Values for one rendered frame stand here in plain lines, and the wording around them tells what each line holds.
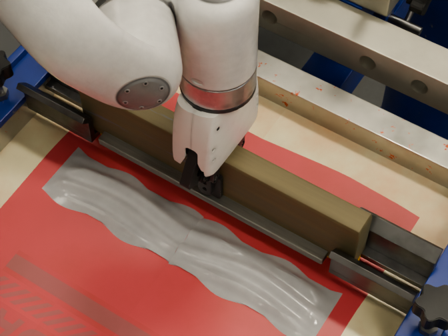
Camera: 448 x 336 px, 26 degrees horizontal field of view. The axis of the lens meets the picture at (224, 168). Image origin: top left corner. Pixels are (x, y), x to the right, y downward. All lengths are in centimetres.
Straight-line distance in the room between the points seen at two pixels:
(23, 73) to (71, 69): 42
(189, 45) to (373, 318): 37
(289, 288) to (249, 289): 4
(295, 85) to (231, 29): 35
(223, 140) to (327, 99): 23
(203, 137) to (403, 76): 31
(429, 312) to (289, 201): 18
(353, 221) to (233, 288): 16
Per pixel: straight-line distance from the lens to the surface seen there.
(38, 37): 77
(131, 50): 78
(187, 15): 84
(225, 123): 95
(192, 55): 87
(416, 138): 115
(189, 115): 93
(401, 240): 103
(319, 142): 117
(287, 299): 105
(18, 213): 113
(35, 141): 119
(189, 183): 99
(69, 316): 106
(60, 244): 110
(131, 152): 111
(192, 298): 106
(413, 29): 129
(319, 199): 100
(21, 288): 109
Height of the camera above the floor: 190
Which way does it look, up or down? 56 degrees down
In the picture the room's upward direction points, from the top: straight up
